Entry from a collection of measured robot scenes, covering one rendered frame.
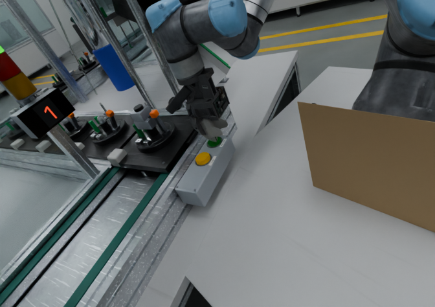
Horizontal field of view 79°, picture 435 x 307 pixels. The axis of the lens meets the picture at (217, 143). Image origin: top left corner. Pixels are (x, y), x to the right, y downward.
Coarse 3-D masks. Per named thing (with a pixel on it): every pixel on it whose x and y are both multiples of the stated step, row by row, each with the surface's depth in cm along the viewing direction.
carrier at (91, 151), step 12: (96, 120) 100; (120, 120) 102; (132, 120) 103; (96, 132) 100; (108, 132) 97; (120, 132) 96; (132, 132) 95; (84, 144) 101; (96, 144) 96; (108, 144) 94; (120, 144) 91; (96, 156) 91
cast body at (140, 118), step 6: (138, 108) 78; (144, 108) 79; (132, 114) 79; (138, 114) 77; (144, 114) 78; (138, 120) 80; (144, 120) 79; (150, 120) 79; (138, 126) 82; (144, 126) 80; (150, 126) 79
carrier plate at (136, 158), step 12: (180, 120) 90; (180, 132) 84; (192, 132) 82; (132, 144) 88; (168, 144) 81; (180, 144) 79; (132, 156) 83; (144, 156) 80; (156, 156) 78; (168, 156) 76; (180, 156) 78; (144, 168) 78; (156, 168) 74; (168, 168) 73
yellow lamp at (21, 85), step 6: (12, 78) 60; (18, 78) 61; (24, 78) 62; (6, 84) 60; (12, 84) 60; (18, 84) 61; (24, 84) 62; (30, 84) 63; (12, 90) 61; (18, 90) 61; (24, 90) 62; (30, 90) 63; (18, 96) 62; (24, 96) 62
